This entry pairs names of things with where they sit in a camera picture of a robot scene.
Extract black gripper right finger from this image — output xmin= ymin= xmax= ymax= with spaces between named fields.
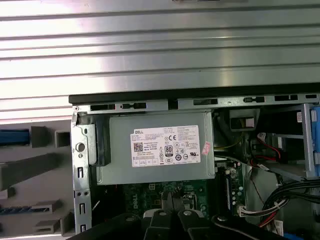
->
xmin=173 ymin=198 xmax=288 ymax=240

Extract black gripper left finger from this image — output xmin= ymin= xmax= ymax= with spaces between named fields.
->
xmin=72 ymin=191 xmax=175 ymax=240

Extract hard disk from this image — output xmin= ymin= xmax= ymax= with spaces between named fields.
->
xmin=0 ymin=128 xmax=30 ymax=146

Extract green Dell motherboard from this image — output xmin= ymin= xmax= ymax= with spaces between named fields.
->
xmin=109 ymin=159 xmax=248 ymax=226

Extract black RAM slot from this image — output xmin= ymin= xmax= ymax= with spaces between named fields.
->
xmin=216 ymin=166 xmax=226 ymax=217

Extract grey Dell power supply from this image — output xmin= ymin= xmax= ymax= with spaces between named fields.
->
xmin=96 ymin=111 xmax=216 ymax=186

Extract black open PC case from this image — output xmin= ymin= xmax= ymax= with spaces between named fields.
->
xmin=68 ymin=88 xmax=320 ymax=240

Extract grey metal drive cage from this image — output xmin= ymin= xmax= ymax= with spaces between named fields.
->
xmin=301 ymin=102 xmax=320 ymax=180

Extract grey parts rack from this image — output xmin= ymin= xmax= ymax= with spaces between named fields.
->
xmin=0 ymin=119 xmax=76 ymax=237

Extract blue plastic drive latch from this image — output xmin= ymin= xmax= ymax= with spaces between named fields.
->
xmin=309 ymin=105 xmax=320 ymax=171

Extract orange and white wire bundle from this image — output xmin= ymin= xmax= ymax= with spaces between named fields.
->
xmin=236 ymin=198 xmax=285 ymax=227

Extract black cable bundle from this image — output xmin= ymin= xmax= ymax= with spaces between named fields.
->
xmin=258 ymin=179 xmax=320 ymax=228

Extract red and black wires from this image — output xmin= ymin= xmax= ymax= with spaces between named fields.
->
xmin=249 ymin=132 xmax=288 ymax=171

